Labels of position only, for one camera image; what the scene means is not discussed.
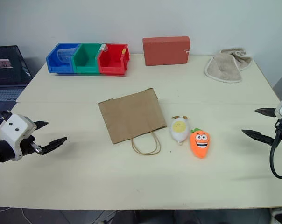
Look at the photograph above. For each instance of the blue plastic storage bin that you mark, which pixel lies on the blue plastic storage bin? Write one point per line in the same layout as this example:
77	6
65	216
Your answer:
53	64

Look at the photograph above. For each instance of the clear plastic measuring cup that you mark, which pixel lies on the clear plastic measuring cup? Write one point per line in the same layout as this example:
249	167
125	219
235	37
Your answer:
65	54

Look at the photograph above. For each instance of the brown paper bag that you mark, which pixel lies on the brown paper bag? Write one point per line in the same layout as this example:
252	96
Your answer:
131	114

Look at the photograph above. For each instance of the black laptop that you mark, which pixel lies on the black laptop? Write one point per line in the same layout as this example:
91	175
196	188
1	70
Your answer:
8	70

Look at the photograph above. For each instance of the clear plastic wrapper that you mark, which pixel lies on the clear plastic wrapper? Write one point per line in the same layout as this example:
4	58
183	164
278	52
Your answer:
104	48

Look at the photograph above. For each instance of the red plastic storage bin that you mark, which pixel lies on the red plastic storage bin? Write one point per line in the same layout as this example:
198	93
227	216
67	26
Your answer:
113	60

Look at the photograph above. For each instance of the red-brown rectangular box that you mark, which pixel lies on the red-brown rectangular box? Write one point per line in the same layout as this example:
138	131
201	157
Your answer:
165	51

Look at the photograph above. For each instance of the orange carrot plush toy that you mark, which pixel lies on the orange carrot plush toy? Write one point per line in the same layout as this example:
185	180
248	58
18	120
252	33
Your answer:
200	143

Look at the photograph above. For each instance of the beige crumpled towel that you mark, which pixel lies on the beige crumpled towel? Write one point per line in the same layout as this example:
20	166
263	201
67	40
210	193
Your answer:
222	68

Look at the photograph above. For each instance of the green plastic storage bin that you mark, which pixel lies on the green plastic storage bin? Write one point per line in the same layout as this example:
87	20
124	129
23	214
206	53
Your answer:
86	59

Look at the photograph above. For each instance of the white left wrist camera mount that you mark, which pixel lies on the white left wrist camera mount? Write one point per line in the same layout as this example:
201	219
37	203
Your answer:
15	130

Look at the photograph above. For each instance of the white object under table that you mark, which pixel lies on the white object under table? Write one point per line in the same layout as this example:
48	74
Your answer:
281	215

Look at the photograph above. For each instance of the white egg plush toy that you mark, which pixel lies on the white egg plush toy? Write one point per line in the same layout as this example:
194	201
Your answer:
179	130

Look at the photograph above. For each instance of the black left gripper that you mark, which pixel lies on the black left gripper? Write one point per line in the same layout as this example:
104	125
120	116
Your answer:
28	145

